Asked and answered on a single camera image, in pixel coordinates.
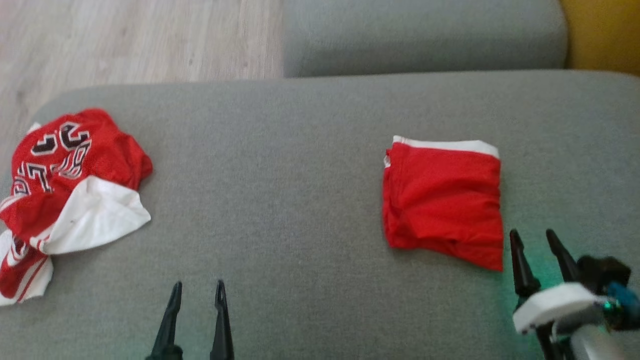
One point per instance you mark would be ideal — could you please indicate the red jersey with black lettering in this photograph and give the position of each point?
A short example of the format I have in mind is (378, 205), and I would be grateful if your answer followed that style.
(65, 165)

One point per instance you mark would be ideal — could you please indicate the small grey sofa cushion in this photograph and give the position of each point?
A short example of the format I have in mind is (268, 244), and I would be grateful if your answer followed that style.
(425, 35)

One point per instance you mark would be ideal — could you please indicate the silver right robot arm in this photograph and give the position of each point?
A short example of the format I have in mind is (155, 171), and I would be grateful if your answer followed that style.
(595, 345)

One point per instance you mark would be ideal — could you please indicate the red shorts with white waistband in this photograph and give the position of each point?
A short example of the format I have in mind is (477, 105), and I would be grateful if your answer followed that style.
(442, 200)

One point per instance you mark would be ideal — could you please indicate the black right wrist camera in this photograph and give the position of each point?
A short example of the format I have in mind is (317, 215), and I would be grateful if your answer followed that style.
(605, 275)

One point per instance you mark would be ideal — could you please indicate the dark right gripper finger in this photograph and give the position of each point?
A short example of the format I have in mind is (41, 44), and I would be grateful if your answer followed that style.
(562, 255)
(522, 270)

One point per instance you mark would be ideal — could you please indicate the large grey sofa seat cushion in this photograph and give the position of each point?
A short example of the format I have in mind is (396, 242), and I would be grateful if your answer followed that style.
(300, 175)

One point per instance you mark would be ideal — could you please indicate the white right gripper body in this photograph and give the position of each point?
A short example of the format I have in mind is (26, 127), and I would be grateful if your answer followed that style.
(555, 307)

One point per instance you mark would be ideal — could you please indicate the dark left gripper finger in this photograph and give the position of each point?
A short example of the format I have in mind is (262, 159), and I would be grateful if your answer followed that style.
(167, 330)
(222, 330)

